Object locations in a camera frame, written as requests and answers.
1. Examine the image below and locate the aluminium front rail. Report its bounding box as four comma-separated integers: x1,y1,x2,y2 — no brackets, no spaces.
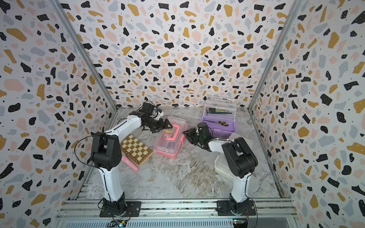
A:
55,198,301,228

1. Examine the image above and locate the wooden checkerboard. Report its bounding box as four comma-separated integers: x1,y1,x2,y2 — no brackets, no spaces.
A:
121,135,153,166

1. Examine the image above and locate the purple toolbox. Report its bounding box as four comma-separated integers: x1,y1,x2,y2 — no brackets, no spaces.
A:
201,96,237,138

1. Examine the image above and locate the screwdriver in purple box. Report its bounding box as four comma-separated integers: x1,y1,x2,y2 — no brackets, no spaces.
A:
205,120,229,126

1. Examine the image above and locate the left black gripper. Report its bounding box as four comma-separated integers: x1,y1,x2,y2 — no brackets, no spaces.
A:
145,118,174,133

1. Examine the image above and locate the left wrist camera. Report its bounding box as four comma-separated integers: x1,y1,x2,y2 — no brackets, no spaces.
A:
138,101,164,120

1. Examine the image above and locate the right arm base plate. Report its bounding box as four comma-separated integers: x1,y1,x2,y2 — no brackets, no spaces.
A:
216,199,257,216

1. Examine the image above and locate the white toolbox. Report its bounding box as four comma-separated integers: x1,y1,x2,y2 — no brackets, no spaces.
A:
214,133,253,181

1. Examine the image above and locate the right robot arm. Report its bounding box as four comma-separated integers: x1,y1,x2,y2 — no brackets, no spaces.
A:
183,123,258,215

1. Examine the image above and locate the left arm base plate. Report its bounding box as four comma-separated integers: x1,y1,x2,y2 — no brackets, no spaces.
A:
99,201,142,219

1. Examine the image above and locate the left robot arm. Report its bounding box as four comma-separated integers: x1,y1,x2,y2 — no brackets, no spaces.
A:
91,111,173,205

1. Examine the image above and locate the pink toolbox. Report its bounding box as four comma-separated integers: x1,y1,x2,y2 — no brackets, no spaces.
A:
154,116,188,159

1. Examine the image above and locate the tool set in purple tray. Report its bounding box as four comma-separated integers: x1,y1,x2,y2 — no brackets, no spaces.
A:
206,107,232,114

